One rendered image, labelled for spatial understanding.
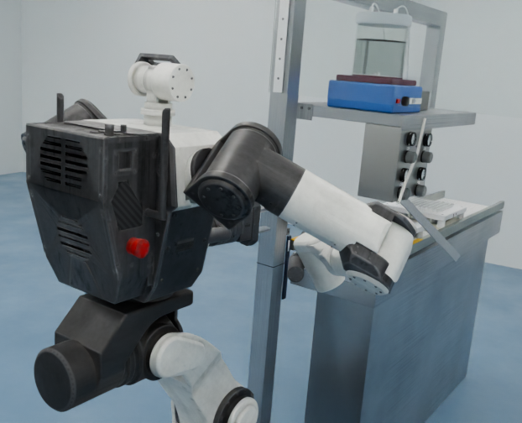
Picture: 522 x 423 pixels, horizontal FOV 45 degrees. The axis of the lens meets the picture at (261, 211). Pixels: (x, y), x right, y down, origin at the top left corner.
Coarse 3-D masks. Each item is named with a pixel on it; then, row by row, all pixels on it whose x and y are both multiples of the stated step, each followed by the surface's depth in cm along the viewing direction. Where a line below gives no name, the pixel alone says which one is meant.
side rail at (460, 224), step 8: (488, 208) 260; (496, 208) 270; (472, 216) 242; (480, 216) 251; (456, 224) 226; (464, 224) 235; (440, 232) 213; (448, 232) 221; (424, 240) 202; (432, 240) 208; (416, 248) 197
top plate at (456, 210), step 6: (384, 204) 234; (390, 204) 235; (396, 210) 232; (402, 210) 230; (420, 210) 228; (450, 210) 232; (456, 210) 233; (462, 210) 237; (426, 216) 225; (432, 216) 224; (438, 216) 223; (444, 216) 222; (450, 216) 226
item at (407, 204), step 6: (402, 204) 185; (408, 204) 185; (408, 210) 186; (414, 210) 187; (414, 216) 187; (420, 216) 188; (420, 222) 188; (426, 222) 189; (426, 228) 190; (432, 228) 190; (432, 234) 191; (438, 234) 192; (438, 240) 192; (444, 240) 193; (444, 246) 193; (450, 246) 194; (450, 252) 194; (456, 252) 195; (456, 258) 196
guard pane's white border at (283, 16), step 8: (280, 0) 169; (288, 0) 168; (280, 8) 170; (288, 8) 168; (280, 16) 170; (280, 24) 170; (280, 32) 171; (280, 40) 171; (280, 48) 171; (280, 56) 172; (280, 64) 172; (280, 72) 172; (280, 80) 173; (280, 88) 173
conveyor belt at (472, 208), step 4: (440, 200) 289; (444, 200) 290; (448, 200) 291; (452, 200) 292; (456, 204) 282; (460, 204) 283; (464, 204) 284; (468, 204) 284; (472, 204) 285; (476, 204) 286; (468, 208) 275; (472, 208) 276; (476, 208) 276; (480, 208) 277; (464, 212) 265; (468, 212) 266; (472, 212) 267; (456, 216) 257; (464, 216) 259; (424, 232) 225; (304, 268) 188; (348, 280) 179
